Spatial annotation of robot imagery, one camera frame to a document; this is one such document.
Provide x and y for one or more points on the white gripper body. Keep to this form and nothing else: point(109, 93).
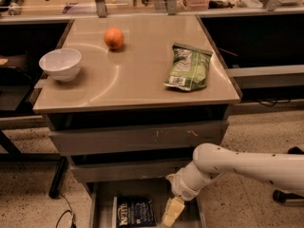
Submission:
point(184, 190)

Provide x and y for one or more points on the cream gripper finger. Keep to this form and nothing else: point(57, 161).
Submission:
point(172, 211)

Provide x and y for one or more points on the blue chip bag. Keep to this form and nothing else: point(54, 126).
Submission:
point(132, 212)

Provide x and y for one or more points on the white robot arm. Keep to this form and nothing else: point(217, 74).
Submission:
point(285, 172)

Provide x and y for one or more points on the middle grey drawer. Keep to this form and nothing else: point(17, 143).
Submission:
point(123, 170)

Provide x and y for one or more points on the top grey drawer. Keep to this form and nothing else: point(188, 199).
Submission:
point(137, 137)

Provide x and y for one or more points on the bottom open grey drawer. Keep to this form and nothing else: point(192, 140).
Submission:
point(158, 191)

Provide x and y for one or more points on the grey drawer cabinet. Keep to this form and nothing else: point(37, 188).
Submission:
point(125, 87)

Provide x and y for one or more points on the green chip bag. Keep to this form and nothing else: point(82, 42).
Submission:
point(190, 68)

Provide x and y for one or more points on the black chair base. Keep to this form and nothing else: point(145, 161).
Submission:
point(289, 199)

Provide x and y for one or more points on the black table leg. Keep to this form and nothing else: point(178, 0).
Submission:
point(56, 181)

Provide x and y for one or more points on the orange fruit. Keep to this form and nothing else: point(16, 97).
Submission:
point(114, 38)

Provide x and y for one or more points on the white bowl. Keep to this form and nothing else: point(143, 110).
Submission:
point(62, 64)

